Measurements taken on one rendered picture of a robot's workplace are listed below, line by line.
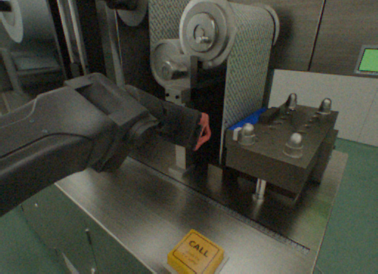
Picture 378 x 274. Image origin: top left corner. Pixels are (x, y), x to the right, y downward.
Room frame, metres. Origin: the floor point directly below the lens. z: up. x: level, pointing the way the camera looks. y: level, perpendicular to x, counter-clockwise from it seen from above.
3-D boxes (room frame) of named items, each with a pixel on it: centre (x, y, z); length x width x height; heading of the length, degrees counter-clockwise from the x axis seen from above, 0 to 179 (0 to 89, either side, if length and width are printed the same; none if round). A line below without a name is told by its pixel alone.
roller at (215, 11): (0.62, -0.11, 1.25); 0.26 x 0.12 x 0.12; 141
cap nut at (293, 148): (0.39, -0.21, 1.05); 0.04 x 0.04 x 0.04
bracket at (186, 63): (0.52, 0.01, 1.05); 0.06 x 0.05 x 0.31; 141
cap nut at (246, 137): (0.44, -0.13, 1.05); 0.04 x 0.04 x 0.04
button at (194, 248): (0.25, -0.02, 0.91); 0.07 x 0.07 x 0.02; 51
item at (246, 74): (0.59, -0.16, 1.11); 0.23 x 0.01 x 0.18; 141
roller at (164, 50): (0.70, -0.02, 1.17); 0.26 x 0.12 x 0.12; 141
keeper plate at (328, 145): (0.49, -0.36, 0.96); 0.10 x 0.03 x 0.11; 141
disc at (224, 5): (0.53, -0.04, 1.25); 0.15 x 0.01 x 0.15; 51
